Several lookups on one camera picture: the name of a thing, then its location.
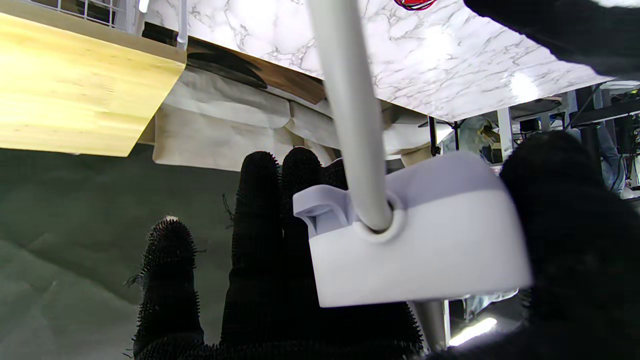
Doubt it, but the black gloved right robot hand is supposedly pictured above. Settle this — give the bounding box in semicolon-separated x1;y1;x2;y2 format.
132;131;640;360

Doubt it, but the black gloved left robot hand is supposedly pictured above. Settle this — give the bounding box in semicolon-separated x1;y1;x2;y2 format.
462;0;640;81

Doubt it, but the white power strip with cord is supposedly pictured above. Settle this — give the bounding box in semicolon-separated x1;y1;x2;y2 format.
292;0;533;353

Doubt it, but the beige sofa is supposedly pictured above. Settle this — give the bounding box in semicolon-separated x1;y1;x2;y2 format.
137;65;453;173

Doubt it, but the dark wooden coffee table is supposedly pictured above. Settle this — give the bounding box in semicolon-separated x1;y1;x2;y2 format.
142;22;326;106

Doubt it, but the red black coiled cable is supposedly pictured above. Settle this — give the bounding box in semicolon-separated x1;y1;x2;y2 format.
394;0;440;12

